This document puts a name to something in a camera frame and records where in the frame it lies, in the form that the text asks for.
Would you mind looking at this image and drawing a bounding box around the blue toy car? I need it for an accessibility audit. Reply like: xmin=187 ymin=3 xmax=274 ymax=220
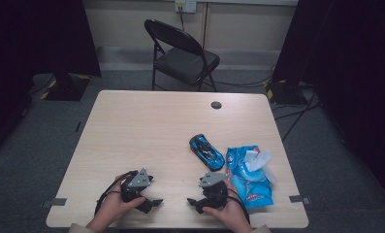
xmin=188 ymin=133 xmax=226 ymax=173

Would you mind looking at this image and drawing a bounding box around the person's right hand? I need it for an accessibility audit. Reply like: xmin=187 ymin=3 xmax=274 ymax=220
xmin=202 ymin=179 xmax=253 ymax=233

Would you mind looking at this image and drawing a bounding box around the left hand-held gripper cable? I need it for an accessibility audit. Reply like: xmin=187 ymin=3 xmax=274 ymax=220
xmin=93 ymin=170 xmax=140 ymax=216

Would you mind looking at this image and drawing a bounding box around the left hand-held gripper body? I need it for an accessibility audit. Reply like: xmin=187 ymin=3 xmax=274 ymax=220
xmin=119 ymin=167 xmax=155 ymax=204

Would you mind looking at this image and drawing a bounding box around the grey tape strip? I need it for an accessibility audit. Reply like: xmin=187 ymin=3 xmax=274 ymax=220
xmin=41 ymin=197 xmax=68 ymax=209
xmin=289 ymin=194 xmax=311 ymax=206

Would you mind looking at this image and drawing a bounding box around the black stand base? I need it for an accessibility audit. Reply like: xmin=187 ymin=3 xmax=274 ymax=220
xmin=265 ymin=79 xmax=310 ymax=106
xmin=39 ymin=72 xmax=92 ymax=102

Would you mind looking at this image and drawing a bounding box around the black curtain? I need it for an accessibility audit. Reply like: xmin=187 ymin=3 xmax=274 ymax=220
xmin=272 ymin=0 xmax=385 ymax=208
xmin=0 ymin=0 xmax=102 ymax=163

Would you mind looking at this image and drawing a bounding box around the black floor cable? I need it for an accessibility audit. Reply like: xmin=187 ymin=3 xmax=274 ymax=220
xmin=209 ymin=64 xmax=322 ymax=144

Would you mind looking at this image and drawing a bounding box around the blue wet wipe packet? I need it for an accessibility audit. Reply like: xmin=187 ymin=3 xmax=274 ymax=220
xmin=225 ymin=145 xmax=277 ymax=210

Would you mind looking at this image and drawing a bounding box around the white wall socket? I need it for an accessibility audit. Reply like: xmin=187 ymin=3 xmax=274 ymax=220
xmin=175 ymin=0 xmax=198 ymax=14

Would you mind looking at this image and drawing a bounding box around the hand-held gripper cable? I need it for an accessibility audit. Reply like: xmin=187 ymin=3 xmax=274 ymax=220
xmin=93 ymin=170 xmax=140 ymax=216
xmin=226 ymin=187 xmax=251 ymax=225

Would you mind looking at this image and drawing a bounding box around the thin wall conduit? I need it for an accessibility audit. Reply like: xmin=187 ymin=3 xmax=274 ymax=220
xmin=201 ymin=2 xmax=211 ymax=50

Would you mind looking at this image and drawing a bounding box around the right hand-held gripper cable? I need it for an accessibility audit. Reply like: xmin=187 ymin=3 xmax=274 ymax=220
xmin=226 ymin=187 xmax=251 ymax=225

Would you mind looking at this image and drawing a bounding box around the black socket cable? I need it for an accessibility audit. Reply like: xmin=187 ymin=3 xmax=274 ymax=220
xmin=178 ymin=7 xmax=186 ymax=32

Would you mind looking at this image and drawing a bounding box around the black folding chair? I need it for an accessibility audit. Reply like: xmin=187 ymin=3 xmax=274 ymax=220
xmin=144 ymin=18 xmax=221 ymax=92

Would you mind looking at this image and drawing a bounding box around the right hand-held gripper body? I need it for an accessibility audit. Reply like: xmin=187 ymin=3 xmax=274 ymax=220
xmin=198 ymin=171 xmax=230 ymax=210

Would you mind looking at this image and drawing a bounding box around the white wet wipe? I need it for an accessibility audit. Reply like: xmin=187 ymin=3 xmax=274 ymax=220
xmin=242 ymin=150 xmax=273 ymax=173

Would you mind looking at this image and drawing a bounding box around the person's left hand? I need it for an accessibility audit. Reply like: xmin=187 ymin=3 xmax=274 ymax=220
xmin=86 ymin=173 xmax=146 ymax=232

